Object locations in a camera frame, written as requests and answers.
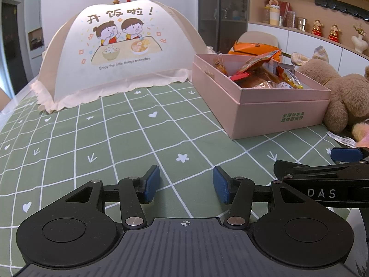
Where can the white plush toy label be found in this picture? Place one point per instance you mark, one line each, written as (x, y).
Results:
(341, 140)

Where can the pink fluffy plush toy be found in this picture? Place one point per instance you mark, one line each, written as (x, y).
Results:
(361, 134)

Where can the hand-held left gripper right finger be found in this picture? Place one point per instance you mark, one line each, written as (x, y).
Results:
(220, 187)

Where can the yellow orange snack packet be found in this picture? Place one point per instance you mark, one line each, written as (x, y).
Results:
(289, 76)

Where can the orange snack bag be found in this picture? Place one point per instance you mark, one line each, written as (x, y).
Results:
(253, 47)

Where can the white sideboard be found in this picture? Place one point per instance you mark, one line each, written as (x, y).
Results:
(343, 52)

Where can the pink cardboard box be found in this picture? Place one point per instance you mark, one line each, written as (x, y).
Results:
(259, 115)

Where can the brown teddy bear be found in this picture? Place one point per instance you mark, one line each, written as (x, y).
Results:
(348, 98)

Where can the white vase with flowers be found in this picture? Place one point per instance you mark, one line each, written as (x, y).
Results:
(359, 41)

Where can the black coat hook rail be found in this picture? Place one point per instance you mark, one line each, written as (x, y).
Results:
(340, 4)

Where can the cartoon print mesh food cover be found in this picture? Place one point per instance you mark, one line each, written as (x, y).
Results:
(121, 43)

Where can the yellow lidded jar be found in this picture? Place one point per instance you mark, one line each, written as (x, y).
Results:
(275, 16)

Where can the green checkered tablecloth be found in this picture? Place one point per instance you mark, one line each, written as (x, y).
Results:
(115, 150)

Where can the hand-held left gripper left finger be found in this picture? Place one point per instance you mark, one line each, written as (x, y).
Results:
(152, 184)

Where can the red gift bag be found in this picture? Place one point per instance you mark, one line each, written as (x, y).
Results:
(284, 8)

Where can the dark glass cabinet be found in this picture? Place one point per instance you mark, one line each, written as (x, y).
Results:
(223, 8)

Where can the beige chair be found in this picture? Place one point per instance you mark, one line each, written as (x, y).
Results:
(256, 37)

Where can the long bread packet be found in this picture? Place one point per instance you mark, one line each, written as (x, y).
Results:
(259, 80)

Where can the glass jar with brown contents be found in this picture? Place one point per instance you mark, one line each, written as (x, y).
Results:
(290, 19)

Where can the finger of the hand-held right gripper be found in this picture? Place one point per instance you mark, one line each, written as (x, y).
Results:
(347, 155)
(317, 172)

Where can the dark door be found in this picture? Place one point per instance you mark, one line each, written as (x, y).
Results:
(11, 46)

